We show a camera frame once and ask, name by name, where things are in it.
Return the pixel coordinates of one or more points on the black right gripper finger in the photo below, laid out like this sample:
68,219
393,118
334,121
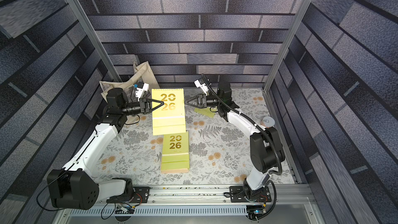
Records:
193,103
193,98

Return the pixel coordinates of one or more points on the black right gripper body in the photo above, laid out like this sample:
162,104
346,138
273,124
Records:
201,100

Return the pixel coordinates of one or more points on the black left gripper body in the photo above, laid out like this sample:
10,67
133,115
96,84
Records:
143,107

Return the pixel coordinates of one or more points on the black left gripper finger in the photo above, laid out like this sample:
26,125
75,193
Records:
156,103
151,110

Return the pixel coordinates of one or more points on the green 2026 calendar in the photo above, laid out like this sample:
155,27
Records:
205,111
175,151
170,118

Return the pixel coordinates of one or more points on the pink 2026 desk calendar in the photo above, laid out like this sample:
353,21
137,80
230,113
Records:
175,171

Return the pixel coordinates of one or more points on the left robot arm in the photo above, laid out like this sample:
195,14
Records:
78,171

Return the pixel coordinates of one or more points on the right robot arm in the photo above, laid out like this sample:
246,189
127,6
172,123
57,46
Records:
266,149

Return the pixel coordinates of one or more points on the cream canvas tote bag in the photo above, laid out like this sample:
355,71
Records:
124,81

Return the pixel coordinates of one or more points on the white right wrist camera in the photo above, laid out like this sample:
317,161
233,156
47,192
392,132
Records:
203,85

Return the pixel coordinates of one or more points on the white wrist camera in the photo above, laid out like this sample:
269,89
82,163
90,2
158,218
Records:
203,85
140,91

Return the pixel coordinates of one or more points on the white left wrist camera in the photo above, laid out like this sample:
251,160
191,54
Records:
140,91

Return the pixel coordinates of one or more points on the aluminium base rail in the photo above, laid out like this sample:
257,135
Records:
192,194

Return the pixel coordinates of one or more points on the left aluminium frame post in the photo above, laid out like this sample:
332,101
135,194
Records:
88,28

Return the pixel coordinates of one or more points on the aluminium frame post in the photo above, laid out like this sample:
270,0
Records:
88,28
304,5

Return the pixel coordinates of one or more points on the right aluminium frame post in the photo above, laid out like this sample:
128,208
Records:
304,5

